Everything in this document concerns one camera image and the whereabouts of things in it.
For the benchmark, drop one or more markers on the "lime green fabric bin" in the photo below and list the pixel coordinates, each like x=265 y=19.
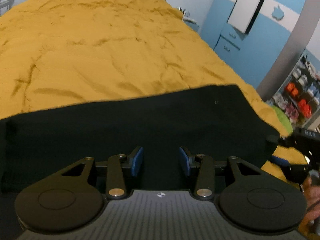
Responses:
x=284 y=120

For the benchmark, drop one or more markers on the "blue wardrobe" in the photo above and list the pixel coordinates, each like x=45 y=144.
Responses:
x=250 y=34

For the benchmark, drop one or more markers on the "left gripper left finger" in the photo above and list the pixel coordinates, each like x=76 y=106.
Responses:
x=122 y=171

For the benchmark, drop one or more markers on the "shelf with toys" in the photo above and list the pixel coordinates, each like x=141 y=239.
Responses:
x=298 y=96

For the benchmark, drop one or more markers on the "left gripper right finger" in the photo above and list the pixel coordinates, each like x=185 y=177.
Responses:
x=200 y=173

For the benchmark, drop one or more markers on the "person right hand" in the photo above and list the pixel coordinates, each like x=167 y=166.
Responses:
x=312 y=194

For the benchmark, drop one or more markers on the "blue nightstand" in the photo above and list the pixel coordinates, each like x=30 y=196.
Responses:
x=191 y=24

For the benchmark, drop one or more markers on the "mustard yellow bedspread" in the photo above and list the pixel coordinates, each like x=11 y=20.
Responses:
x=60 y=53

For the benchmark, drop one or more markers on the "black pants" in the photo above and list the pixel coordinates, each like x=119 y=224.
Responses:
x=213 y=120

